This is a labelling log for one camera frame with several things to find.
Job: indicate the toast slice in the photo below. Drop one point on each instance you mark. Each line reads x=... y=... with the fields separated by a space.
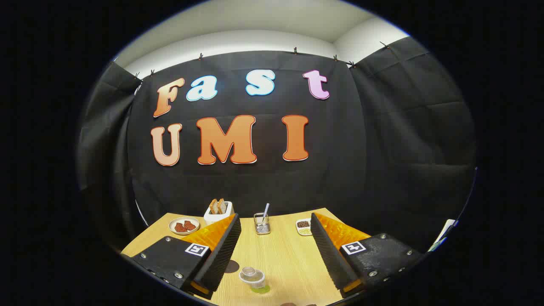
x=221 y=205
x=213 y=206

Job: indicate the white toaster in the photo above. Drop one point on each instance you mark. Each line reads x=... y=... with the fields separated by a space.
x=216 y=218

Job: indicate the clear juice bottle green label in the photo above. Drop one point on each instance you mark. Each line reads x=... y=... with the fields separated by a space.
x=253 y=278

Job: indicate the metal mesh holder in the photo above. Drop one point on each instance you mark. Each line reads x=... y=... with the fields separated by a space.
x=262 y=227

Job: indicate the brown meat piece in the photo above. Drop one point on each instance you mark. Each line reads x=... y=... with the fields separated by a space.
x=180 y=228
x=190 y=225

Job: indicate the wooden table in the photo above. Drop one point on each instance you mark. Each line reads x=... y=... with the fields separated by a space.
x=284 y=255

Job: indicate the dark brown round coaster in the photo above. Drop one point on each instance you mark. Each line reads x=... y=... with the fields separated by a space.
x=232 y=267

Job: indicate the row of small cloth clips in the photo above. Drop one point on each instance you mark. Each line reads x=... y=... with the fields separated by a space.
x=351 y=64

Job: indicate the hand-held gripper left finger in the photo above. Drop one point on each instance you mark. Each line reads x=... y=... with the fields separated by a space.
x=223 y=250

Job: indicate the white straw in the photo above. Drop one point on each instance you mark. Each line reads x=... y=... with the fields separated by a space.
x=266 y=209

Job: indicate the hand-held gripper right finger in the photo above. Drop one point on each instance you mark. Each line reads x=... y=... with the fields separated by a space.
x=329 y=255

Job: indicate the small beige plate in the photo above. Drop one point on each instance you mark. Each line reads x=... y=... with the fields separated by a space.
x=173 y=225

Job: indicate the small white dish of beans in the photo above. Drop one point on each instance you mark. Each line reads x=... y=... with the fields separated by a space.
x=302 y=225

